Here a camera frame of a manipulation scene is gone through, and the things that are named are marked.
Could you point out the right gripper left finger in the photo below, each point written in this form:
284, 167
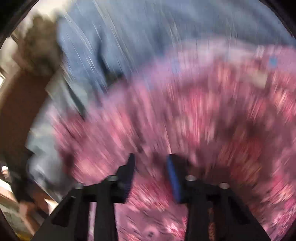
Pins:
124, 175

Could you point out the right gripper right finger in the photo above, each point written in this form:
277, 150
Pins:
177, 169

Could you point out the maroon floral cloth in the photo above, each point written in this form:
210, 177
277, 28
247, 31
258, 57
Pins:
221, 107

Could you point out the brown bed headboard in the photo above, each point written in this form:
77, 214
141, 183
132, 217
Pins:
22, 96

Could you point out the blue plaid quilt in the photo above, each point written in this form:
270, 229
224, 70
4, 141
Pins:
116, 37

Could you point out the brown camouflage frilled cloth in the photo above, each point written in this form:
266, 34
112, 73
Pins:
38, 51

